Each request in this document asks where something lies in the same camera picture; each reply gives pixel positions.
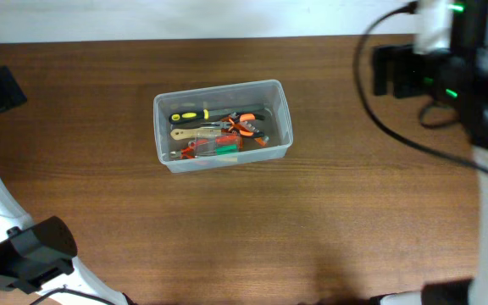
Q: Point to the long-nose pliers orange-black handles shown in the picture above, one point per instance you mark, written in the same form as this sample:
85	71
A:
227	124

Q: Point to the clear case of mini screwdrivers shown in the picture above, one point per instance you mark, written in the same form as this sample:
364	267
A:
213	145

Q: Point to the file with yellow-black handle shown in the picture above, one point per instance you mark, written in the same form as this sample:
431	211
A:
207	114

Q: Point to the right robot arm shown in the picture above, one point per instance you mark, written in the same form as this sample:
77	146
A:
469	41

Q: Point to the orange perforated bit holder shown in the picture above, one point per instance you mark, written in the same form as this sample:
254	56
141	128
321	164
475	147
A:
245	128

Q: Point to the clear plastic storage box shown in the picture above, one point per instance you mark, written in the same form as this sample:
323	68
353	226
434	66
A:
276	125

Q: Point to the small red-handled cutter pliers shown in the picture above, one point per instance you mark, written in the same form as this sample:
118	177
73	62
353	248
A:
194	149

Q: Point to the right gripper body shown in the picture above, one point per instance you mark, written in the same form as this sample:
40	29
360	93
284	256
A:
413	74

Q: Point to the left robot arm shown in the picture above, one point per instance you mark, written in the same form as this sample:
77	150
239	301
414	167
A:
42	257

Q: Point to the orange scraper with wooden handle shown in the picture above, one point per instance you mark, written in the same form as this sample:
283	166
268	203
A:
217	136

